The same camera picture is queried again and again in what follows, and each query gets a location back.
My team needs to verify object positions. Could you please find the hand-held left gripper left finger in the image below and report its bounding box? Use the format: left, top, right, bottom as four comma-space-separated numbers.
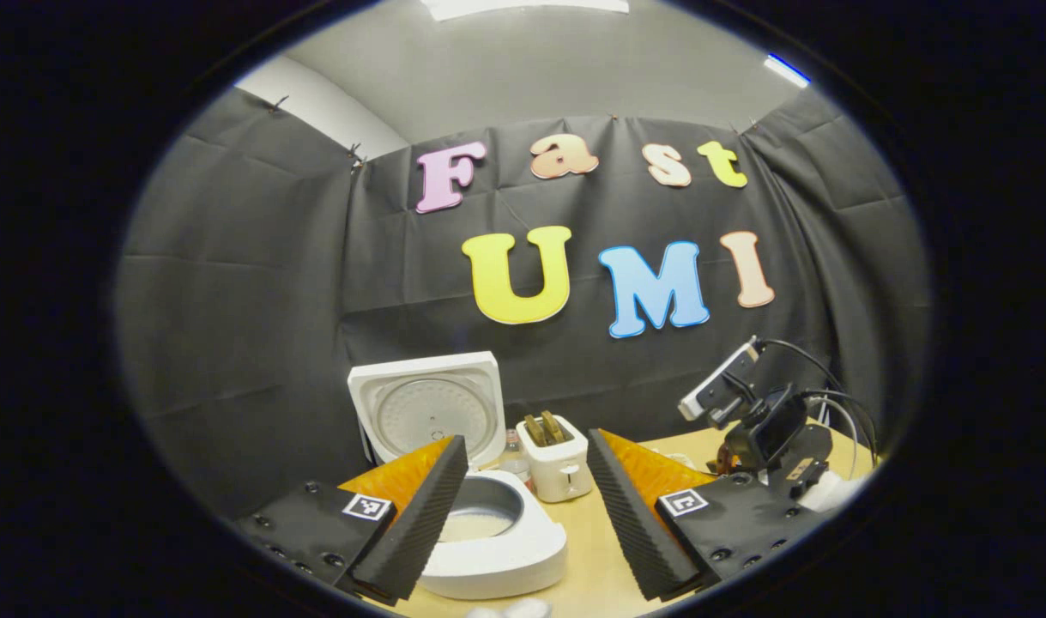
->
231, 435, 470, 606

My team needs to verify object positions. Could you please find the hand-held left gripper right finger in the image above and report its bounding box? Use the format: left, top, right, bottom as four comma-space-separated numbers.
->
587, 429, 832, 602

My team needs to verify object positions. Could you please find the white rice cooker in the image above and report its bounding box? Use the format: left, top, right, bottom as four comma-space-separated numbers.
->
348, 352, 568, 600

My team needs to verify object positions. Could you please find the white toaster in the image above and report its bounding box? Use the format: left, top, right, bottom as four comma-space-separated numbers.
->
516, 412, 594, 504

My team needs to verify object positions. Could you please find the clear plastic bottle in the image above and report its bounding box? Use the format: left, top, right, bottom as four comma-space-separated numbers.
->
499, 429, 532, 490

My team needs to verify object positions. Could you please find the black backdrop cloth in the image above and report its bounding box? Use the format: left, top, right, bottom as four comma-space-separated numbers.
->
115, 86, 931, 516

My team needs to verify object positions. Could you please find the small ceiling light panel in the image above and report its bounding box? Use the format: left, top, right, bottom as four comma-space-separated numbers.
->
763, 53, 811, 89

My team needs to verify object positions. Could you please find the long ceiling light panel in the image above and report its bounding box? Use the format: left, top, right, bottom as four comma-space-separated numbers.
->
420, 0, 631, 22

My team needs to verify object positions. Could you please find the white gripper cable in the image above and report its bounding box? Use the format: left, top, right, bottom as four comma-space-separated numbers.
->
807, 397, 860, 478

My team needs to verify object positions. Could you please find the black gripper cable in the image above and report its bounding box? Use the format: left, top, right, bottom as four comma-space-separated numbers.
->
759, 338, 845, 396
801, 389, 880, 460

